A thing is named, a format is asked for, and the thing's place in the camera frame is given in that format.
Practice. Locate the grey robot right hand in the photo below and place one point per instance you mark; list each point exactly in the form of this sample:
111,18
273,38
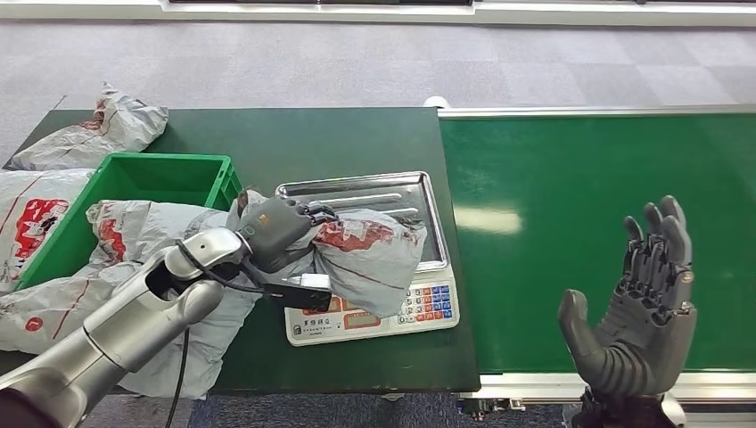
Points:
638,342

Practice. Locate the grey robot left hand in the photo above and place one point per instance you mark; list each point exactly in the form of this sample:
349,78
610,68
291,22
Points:
274,230

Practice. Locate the small grey mailer package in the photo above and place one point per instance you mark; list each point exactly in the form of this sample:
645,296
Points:
372,260

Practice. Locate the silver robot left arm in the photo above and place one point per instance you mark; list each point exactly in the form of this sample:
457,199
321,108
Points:
136,325

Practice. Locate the green conveyor belt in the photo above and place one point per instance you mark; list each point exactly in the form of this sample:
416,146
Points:
561,177

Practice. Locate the crumpled grey mailer package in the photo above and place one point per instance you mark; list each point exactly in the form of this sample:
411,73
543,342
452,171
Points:
112,127

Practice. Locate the green plastic crate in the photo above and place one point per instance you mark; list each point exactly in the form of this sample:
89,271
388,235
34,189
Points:
147,177

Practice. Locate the large grey JD-print mailer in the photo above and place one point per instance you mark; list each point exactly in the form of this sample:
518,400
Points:
130,230

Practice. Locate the white electronic weighing scale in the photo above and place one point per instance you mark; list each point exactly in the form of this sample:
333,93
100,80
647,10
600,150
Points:
425,307

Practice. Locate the white round roller cap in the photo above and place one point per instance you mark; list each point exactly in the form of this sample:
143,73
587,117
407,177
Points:
436,102

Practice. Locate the grey mailer big red print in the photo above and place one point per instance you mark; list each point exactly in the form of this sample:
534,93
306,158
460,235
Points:
35,218

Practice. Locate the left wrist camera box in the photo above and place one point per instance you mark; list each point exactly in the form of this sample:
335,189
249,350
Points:
301,293

